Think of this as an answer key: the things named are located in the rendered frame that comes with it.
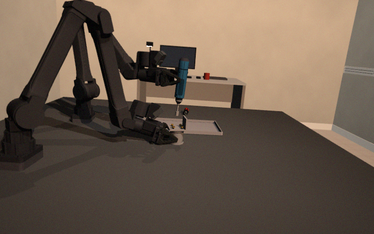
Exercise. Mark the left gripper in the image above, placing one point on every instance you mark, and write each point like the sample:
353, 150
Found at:
165, 77

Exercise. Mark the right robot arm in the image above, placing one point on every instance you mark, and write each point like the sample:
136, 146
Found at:
25, 113

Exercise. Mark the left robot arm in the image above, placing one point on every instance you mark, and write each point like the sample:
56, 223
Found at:
128, 68

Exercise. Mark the blue nut driver barrel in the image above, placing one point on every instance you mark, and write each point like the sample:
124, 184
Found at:
181, 86

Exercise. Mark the beige rectangular tray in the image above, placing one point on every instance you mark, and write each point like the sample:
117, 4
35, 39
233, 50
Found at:
203, 127

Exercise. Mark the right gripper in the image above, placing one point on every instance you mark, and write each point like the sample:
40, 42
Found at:
159, 135

